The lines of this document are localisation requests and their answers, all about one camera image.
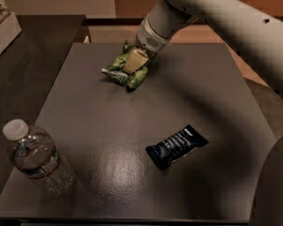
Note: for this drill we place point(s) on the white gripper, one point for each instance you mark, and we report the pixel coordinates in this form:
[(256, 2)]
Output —
[(148, 38)]

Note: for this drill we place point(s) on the green jalapeno chip bag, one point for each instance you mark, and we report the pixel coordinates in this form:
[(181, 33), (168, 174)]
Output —
[(116, 73)]

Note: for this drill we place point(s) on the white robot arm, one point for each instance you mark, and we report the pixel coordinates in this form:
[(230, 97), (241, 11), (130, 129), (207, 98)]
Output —
[(258, 40)]

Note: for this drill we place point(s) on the dark blue rxbar wrapper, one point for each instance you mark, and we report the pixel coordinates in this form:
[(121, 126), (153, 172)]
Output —
[(175, 146)]

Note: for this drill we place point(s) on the dark side table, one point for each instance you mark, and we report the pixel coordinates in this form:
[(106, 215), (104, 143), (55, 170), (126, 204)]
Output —
[(29, 67)]

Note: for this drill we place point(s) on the white box at left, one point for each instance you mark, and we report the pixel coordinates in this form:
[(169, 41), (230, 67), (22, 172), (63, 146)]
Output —
[(9, 31)]

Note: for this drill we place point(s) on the clear plastic water bottle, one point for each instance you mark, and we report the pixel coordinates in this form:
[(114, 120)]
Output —
[(34, 153)]

